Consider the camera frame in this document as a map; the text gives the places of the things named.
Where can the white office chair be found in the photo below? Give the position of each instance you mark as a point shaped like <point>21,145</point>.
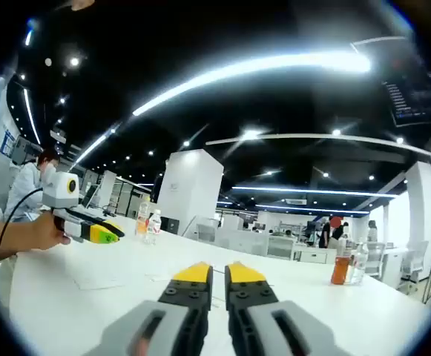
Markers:
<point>375,259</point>
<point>415,265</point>

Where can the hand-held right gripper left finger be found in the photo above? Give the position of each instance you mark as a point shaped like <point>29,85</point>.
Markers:
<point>170,326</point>

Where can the orange drink bottle yellow cap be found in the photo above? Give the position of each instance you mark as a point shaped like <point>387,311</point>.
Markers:
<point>142,224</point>

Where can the person's left hand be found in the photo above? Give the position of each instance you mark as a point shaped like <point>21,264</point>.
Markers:
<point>46,233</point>

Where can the amber tea bottle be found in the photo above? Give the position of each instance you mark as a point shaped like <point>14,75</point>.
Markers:
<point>339,270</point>

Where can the clear plastic water bottle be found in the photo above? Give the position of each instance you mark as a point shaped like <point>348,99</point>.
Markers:
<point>360,265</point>

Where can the hanging dark monitor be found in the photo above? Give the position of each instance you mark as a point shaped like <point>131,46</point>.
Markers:
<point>411,92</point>

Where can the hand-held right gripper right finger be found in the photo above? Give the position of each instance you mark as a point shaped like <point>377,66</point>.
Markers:
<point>267,326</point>

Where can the long curved ceiling light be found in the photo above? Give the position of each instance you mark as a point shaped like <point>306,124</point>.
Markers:
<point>256,70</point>

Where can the white square pillar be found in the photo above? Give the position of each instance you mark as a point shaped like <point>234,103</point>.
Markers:
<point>191,193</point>

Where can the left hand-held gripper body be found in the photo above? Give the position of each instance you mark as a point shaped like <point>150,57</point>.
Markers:
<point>61,191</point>

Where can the clear water bottle red label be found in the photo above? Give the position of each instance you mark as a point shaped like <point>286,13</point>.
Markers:
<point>154,230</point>

